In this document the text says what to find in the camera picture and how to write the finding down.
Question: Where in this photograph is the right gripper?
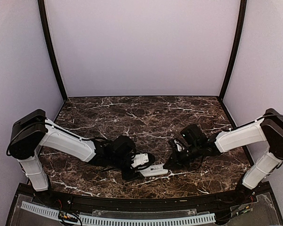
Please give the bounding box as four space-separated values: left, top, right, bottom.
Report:
163 142 201 170

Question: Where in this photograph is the white remote control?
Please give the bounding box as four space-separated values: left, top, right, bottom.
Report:
139 164 168 177

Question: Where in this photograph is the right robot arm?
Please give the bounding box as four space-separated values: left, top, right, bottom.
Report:
163 108 283 204

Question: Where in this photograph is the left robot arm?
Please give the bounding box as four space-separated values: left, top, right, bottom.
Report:
6 109 149 205

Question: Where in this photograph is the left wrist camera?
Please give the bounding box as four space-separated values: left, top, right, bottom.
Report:
131 153 155 170

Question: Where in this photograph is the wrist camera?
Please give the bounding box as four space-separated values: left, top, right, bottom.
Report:
168 138 186 152
131 153 155 170

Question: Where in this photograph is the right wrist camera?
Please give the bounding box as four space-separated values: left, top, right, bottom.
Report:
168 138 186 152

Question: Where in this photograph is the white slotted cable duct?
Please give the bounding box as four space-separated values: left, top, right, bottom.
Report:
21 201 216 226

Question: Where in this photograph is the black front rail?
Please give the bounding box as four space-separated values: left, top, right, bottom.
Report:
16 183 272 215

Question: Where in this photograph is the right black frame post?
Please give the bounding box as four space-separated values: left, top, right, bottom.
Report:
218 0 247 102

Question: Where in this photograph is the black frame post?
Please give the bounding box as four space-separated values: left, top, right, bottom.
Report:
218 0 247 102
37 0 68 102

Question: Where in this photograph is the left black frame post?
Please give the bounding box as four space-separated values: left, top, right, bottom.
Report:
37 0 68 102

